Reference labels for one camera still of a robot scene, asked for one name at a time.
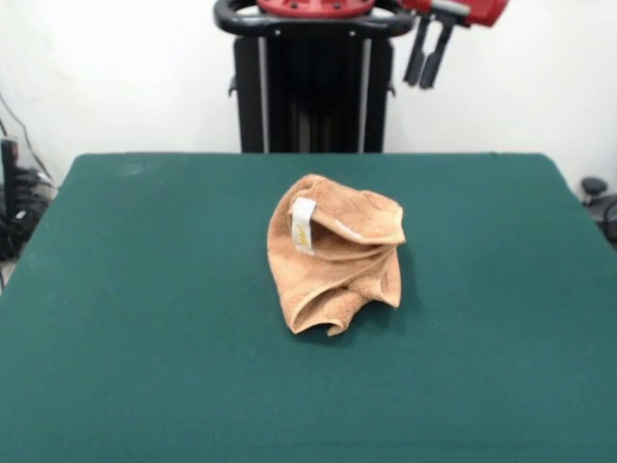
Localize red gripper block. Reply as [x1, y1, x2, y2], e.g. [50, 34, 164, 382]
[402, 0, 511, 91]

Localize tan terry towel white label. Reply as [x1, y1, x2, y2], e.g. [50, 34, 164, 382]
[265, 174, 407, 338]

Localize dark green table cloth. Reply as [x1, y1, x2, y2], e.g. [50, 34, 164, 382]
[0, 152, 617, 463]

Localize black upright box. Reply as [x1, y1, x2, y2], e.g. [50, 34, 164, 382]
[0, 138, 21, 213]

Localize black robot pedestal with handle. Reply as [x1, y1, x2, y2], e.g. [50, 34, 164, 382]
[214, 0, 416, 154]

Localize thin grey wall cable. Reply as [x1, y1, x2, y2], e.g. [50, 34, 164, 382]
[0, 91, 52, 179]

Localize black cable bundle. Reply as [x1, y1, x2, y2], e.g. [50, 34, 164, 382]
[0, 166, 59, 261]

